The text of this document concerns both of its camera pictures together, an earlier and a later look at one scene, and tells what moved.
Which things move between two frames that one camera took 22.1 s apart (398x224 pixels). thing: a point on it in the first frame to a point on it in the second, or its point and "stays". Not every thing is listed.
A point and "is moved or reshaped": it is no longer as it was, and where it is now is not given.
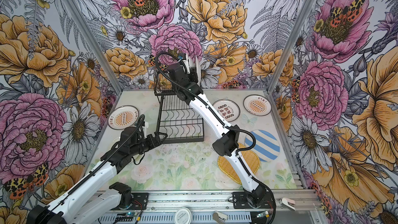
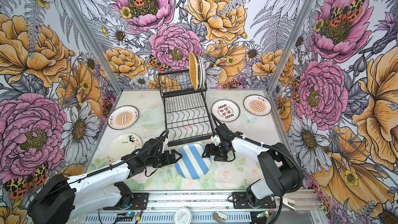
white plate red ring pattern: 229,109 stays
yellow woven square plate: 251,161 is moved or reshaped
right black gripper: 194,72 to 212,147
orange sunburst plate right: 257,105 stays
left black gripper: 152,141 to 167,159
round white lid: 182,215 stays
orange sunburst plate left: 123,117 stays
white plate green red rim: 189,63 to 200,72
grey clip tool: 219,218 stays
